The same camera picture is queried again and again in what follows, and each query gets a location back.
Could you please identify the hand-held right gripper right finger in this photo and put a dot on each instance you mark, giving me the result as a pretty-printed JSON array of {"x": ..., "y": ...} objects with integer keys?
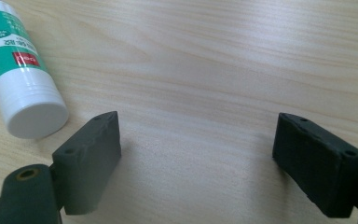
[{"x": 318, "y": 169}]

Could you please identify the white green glue stick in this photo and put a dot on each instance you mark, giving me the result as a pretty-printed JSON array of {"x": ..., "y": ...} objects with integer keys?
[{"x": 18, "y": 77}]

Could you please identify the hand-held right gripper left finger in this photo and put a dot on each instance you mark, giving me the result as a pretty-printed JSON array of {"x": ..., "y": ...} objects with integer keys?
[{"x": 85, "y": 168}]

